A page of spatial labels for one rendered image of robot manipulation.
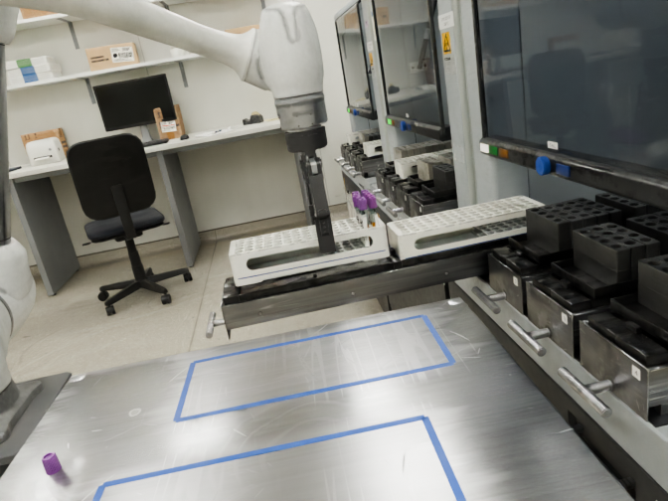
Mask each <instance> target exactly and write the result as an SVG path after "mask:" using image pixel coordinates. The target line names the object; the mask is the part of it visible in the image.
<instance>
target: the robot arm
mask: <svg viewBox="0 0 668 501"><path fill-rule="evenodd" d="M20 8H26V9H34V10H41V11H48V12H54V13H60V14H65V15H70V16H74V17H78V18H82V19H86V20H90V21H93V22H97V23H99V24H102V25H106V26H109V27H112V28H115V29H118V30H121V31H124V32H128V33H131V34H134V35H137V36H140V37H143V38H147V39H150V40H153V41H156V42H159V43H162V44H166V45H169V46H172V47H175V48H178V49H181V50H185V51H188V52H191V53H194V54H197V55H200V56H203V57H206V58H208V59H211V60H214V61H217V62H219V63H222V64H224V65H227V66H229V67H231V68H232V69H233V70H235V71H236V72H237V74H238V75H239V77H240V79H241V81H243V82H245V83H248V84H252V85H254V86H256V87H258V88H260V89H263V90H269V91H271V92H272V94H273V98H274V99H275V101H274V105H275V108H276V113H277V116H279V121H280V129H281V130H287V132H285V133H284V135H285V140H286V145H287V150H288V151H289V152H290V153H299V152H301V153H302V154H300V159H301V160H299V165H300V169H301V170H302V176H303V179H304V180H305V185H306V192H307V199H308V204H309V205H308V207H309V212H310V218H311V223H312V226H314V225H315V228H316V233H317V239H318V244H319V249H320V253H321V254H324V253H329V252H333V251H336V246H335V240H334V234H333V229H332V223H331V217H330V214H331V213H330V211H329V207H328V201H327V196H326V191H325V186H324V176H323V171H322V160H321V159H320V157H317V155H316V150H317V149H321V148H324V147H326V146H327V144H328V142H327V136H326V130H325V126H323V125H322V126H321V124H323V123H325V122H327V120H328V118H327V112H326V106H325V99H324V97H325V96H324V93H323V92H321V91H323V76H324V71H323V60H322V53H321V47H320V42H319V38H318V33H317V30H316V27H315V24H314V21H313V19H312V17H311V14H310V12H309V11H308V9H307V7H306V5H305V4H302V3H299V2H292V1H283V2H279V3H275V4H273V5H270V6H268V7H266V8H265V9H263V10H262V11H261V15H260V21H259V29H254V28H252V29H250V30H249V31H248V32H246V33H243V34H231V33H227V32H223V31H219V30H216V29H213V28H210V27H207V26H204V25H201V24H199V23H196V22H194V21H192V20H189V19H187V18H185V17H182V16H180V15H178V14H175V13H173V12H171V11H168V10H166V9H164V8H161V7H159V6H157V5H155V4H152V3H150V2H148V1H145V0H0V444H1V443H3V442H4V441H6V440H7V439H8V438H9V437H10V435H11V430H12V428H13V427H14V425H15V424H16V422H17V421H18V420H19V418H20V417H21V415H22V414H23V412H24V411H25V410H26V408H27V407H28V405H29V404H30V403H31V401H32V400H33V398H34V397H35V396H36V395H37V394H38V393H39V392H41V391H42V390H43V388H44V386H43V384H42V382H41V381H33V382H29V383H25V384H21V385H17V386H16V384H15V382H14V380H13V379H12V377H11V374H10V371H9V369H8V365H7V361H6V356H7V354H8V345H9V341H10V340H11V339H12V338H13V337H14V336H15V334H16V333H17V332H18V331H19V329H20V328H21V327H22V326H23V324H24V323H25V321H26V320H27V318H28V316H29V314H30V313H31V311H32V308H33V306H34V303H35V299H36V284H35V280H34V277H33V275H32V273H31V270H30V267H29V262H28V256H27V251H26V250H25V248H24V247H23V246H22V245H21V244H20V243H19V242H18V241H16V240H15V239H14V238H11V213H10V181H9V149H8V117H7V85H6V53H5V45H10V44H11V42H12V41H13V39H14V37H15V32H16V26H17V20H18V14H19V10H20ZM324 209H325V210H324Z"/></svg>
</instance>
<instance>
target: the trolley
mask: <svg viewBox="0 0 668 501"><path fill-rule="evenodd" d="M48 452H55V453H56V455H57V457H58V460H59V462H60V464H61V466H62V468H61V470H60V471H59V472H57V473H55V474H53V475H47V474H46V471H45V468H44V465H43V463H42V457H43V456H44V455H45V454H46V453H48ZM0 501H634V499H633V498H632V497H631V496H630V495H629V494H628V492H627V491H626V490H625V489H624V488H623V487H622V485H621V484H620V483H619V482H618V481H617V480H616V478H615V477H614V476H613V475H612V474H611V472H610V471H609V470H608V469H607V468H606V467H605V465H604V464H603V463H602V462H601V461H600V460H599V458H598V457H597V456H596V455H595V454H594V453H593V451H592V450H591V449H590V448H589V447H588V446H587V444H586V443H585V442H584V441H583V439H582V438H581V437H580V436H579V435H578V434H577V432H576V431H575V430H574V429H573V428H572V427H571V425H570V424H569V423H568V422H567V421H566V420H565V418H564V417H563V416H562V415H561V414H560V413H559V411H558V410H557V409H556V408H555V407H554V405H553V404H552V403H551V402H550V401H549V400H548V398H547V397H546V396H545V395H544V394H543V393H542V391H541V390H540V389H539V388H538V387H537V386H536V384H535V383H534V382H533V381H532V380H531V379H530V377H529V376H528V375H527V374H526V373H525V371H524V370H523V369H522V368H521V367H520V366H519V364H518V363H517V362H516V361H515V360H514V359H513V357H512V356H511V355H510V354H509V353H508V352H507V350H506V349H505V348H504V347H503V346H502V345H501V343H500V342H499V341H498V340H497V339H496V337H495V336H494V335H493V334H492V333H491V332H490V330H489V329H488V328H487V327H486V326H485V325H484V323H483V322H482V321H481V320H480V319H479V318H478V316H477V315H476V314H475V313H474V312H473V311H472V309H471V308H470V307H469V306H468V305H467V303H466V302H465V301H464V300H463V299H462V298H461V297H456V298H451V299H446V300H441V301H437V302H432V303H427V304H422V305H417V306H412V307H408V308H403V309H398V310H393V311H388V312H383V313H378V314H373V315H368V316H363V317H358V318H353V319H348V320H343V321H338V322H333V323H329V324H324V325H319V326H314V327H309V328H304V329H299V330H294V331H289V332H284V333H279V334H274V335H269V336H264V337H259V338H254V339H249V340H246V341H241V342H236V343H231V344H226V345H221V346H216V347H211V348H206V349H201V350H196V351H191V352H186V353H181V354H176V355H171V356H166V357H162V358H157V359H152V360H147V361H142V362H137V363H132V364H127V365H122V366H117V367H112V368H107V369H102V370H97V371H92V372H87V373H82V374H78V375H73V376H71V377H70V378H69V380H68V381H67V383H66V384H65V386H64V387H63V388H62V390H61V391H60V393H59V394H58V396H57V397H56V398H55V400H54V401H53V403H52V404H51V406H50V407H49V409H48V410H47V411H46V413H45V414H44V416H43V417H42V419H41V420H40V422H39V423H38V424H37V426H36V427H35V429H34V430H33V432H32V433H31V434H30V436H29V437H28V439H27V440H26V442H25V443H24V445H23V446H22V447H21V449H20V450H19V452H18V453H17V455H16V456H15V457H14V459H13V460H12V462H11V463H10V465H9V466H8V468H7V469H6V470H5V472H4V473H3V475H2V476H1V478H0Z"/></svg>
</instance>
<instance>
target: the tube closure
mask: <svg viewBox="0 0 668 501"><path fill-rule="evenodd" d="M42 463H43V465H44V468H45V471H46V474H47V475H53V474H55V473H57V472H59V471H60V470H61V468H62V466H61V464H60V462H59V460H58V457H57V455H56V453H55V452H48V453H46V454H45V455H44V456H43V457H42Z"/></svg>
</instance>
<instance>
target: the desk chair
mask: <svg viewBox="0 0 668 501"><path fill-rule="evenodd" d="M66 156H67V163H68V166H69V169H70V172H71V175H72V178H73V181H74V184H75V187H76V190H77V193H78V196H79V199H80V202H81V205H82V208H83V212H84V213H85V215H86V216H87V217H89V218H90V219H92V220H95V221H93V222H89V223H87V224H85V225H84V230H85V233H86V235H87V238H88V239H89V240H91V243H86V244H83V246H86V245H90V244H92V243H94V244H97V243H103V242H107V241H110V240H115V241H116V242H122V241H125V243H126V247H127V250H128V256H129V259H130V262H131V268H132V271H133V275H134V278H135V279H130V280H125V281H121V282H116V283H111V284H106V285H103V286H101V287H100V288H99V290H100V291H101V292H100V293H99V295H98V299H99V300H100V301H105V300H106V299H107V298H108V296H109V293H108V292H107V291H108V290H115V289H122V290H120V291H119V292H117V293H116V294H114V295H113V296H111V297H110V298H108V299H107V300H106V301H105V302H104V305H105V306H107V307H105V310H106V313H107V316H110V315H111V314H110V313H112V314H116V313H115V310H114V306H113V305H111V304H113V303H115V302H117V301H119V300H120V299H122V298H124V297H126V296H127V295H129V294H131V293H133V292H134V291H136V290H138V289H140V288H145V289H148V290H151V291H154V292H158V293H162V294H164V295H161V301H162V304H163V305H164V304H167V303H171V302H172V300H171V295H170V294H166V293H167V292H168V290H167V289H166V288H165V287H163V286H161V285H159V284H157V283H155V282H158V281H161V280H164V279H167V278H171V277H174V276H177V275H180V274H183V276H184V280H185V282H187V281H188V279H189V280H193V279H192V275H191V272H189V269H188V267H185V268H179V269H175V270H171V271H166V272H162V273H158V274H154V273H153V272H152V268H151V267H148V268H146V269H145V270H144V267H143V264H142V263H141V259H140V256H139V253H138V250H137V249H136V245H135V242H134V238H137V237H140V236H142V235H143V233H142V232H143V231H147V230H150V229H154V228H157V227H160V226H165V225H168V224H170V222H168V223H163V221H164V220H165V218H164V215H163V214H162V213H160V212H159V211H158V210H156V209H155V208H152V207H150V206H151V205H152V204H153V203H154V201H155V199H156V192H155V188H154V184H153V181H152V177H151V173H150V169H149V165H148V161H147V158H146V154H145V150H144V146H143V143H142V141H141V139H139V138H138V137H137V136H136V135H134V134H131V133H121V134H116V135H111V136H106V137H102V138H97V139H92V140H86V141H81V142H78V143H75V144H73V145H72V146H71V147H70V148H69V149H68V152H67V155H66Z"/></svg>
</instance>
